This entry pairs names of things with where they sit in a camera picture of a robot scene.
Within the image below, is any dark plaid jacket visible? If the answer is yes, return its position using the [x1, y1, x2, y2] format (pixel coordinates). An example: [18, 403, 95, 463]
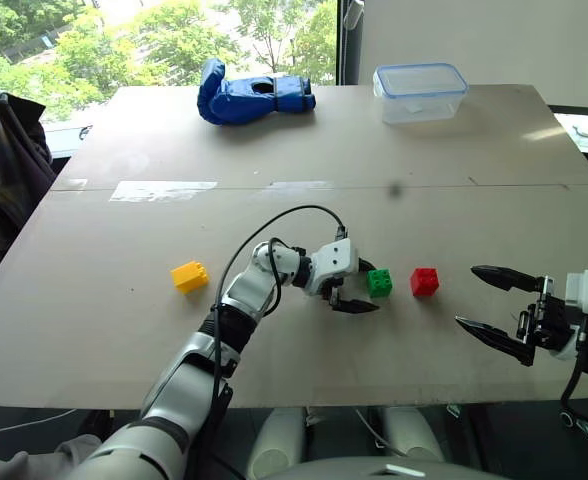
[0, 88, 58, 301]

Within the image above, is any dark window frame post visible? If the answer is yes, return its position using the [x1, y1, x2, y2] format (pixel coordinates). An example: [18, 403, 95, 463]
[334, 0, 366, 87]

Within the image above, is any thin white cable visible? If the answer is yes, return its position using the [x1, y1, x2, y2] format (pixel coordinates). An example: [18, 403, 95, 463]
[0, 408, 78, 441]

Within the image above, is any grey rounded robot housing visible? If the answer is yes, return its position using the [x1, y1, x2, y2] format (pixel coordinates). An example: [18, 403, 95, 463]
[268, 456, 506, 480]

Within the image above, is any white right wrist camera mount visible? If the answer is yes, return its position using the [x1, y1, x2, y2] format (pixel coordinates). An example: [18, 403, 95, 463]
[548, 269, 588, 362]

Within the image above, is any blue boxing glove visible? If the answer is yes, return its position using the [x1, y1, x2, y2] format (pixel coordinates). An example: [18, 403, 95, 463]
[196, 57, 317, 127]

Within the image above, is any red toy brick cube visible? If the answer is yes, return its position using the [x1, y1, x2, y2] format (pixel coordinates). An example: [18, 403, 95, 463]
[409, 267, 441, 299]

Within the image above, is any white tape patch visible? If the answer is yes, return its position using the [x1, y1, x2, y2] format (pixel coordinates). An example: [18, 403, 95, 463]
[108, 179, 219, 203]

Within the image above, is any green toy brick cube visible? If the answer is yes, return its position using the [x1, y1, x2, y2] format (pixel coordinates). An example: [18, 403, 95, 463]
[366, 268, 395, 300]

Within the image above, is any white rounded cylinder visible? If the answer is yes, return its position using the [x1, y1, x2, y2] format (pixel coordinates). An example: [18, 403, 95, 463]
[380, 407, 446, 464]
[247, 407, 308, 480]

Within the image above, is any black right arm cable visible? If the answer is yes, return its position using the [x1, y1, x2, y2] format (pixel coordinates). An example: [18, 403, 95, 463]
[559, 317, 588, 417]

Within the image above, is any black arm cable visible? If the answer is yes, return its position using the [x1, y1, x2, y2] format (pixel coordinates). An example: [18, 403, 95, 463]
[208, 204, 350, 436]
[559, 317, 588, 417]

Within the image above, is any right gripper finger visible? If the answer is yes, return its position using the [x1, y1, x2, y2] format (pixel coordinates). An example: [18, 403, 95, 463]
[470, 265, 548, 294]
[454, 315, 538, 368]

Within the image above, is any grey cloth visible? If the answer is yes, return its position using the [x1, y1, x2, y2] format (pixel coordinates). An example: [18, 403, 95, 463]
[0, 433, 103, 480]

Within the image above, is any clear plastic container blue lid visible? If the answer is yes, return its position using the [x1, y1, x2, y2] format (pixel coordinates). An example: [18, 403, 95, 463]
[372, 62, 470, 126]

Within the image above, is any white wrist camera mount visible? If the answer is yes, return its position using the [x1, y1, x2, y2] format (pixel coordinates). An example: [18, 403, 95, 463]
[309, 238, 361, 297]
[548, 269, 588, 362]

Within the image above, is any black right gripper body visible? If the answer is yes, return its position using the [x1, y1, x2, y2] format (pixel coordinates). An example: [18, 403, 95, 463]
[515, 275, 588, 352]

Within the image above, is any yellow toy brick cube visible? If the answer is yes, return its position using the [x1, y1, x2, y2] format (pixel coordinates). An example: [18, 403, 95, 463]
[170, 260, 210, 295]

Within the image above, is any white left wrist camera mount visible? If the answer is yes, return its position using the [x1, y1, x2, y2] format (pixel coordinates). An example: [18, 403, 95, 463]
[309, 238, 361, 297]

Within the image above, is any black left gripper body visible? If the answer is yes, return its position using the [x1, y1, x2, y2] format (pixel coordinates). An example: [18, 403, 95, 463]
[320, 272, 350, 311]

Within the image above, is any grey cable under table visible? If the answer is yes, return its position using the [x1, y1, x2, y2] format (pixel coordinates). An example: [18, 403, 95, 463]
[355, 408, 406, 457]

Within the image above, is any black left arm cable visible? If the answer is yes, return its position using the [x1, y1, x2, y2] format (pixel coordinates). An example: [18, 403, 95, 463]
[208, 204, 350, 436]

